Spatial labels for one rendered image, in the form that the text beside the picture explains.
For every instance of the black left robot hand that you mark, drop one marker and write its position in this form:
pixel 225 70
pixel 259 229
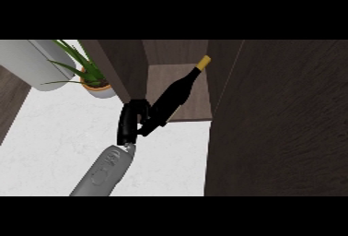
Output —
pixel 126 123

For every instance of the black wine bottle yellow cap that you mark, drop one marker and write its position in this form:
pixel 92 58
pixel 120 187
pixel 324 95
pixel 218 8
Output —
pixel 174 92

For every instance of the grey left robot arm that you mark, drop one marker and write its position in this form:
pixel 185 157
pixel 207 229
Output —
pixel 103 172

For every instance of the dark wooden cabinet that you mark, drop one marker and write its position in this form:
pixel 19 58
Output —
pixel 166 73

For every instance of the dark wooden cabinet door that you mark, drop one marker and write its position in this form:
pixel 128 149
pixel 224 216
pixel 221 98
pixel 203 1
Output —
pixel 280 123

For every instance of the green potted plant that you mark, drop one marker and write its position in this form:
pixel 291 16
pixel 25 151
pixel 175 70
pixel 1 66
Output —
pixel 88 72

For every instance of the dark wooden panel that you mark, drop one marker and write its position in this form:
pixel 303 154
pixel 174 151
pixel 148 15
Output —
pixel 8 101

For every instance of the pale grey cylinder appliance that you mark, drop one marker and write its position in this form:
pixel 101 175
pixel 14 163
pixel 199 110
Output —
pixel 30 63

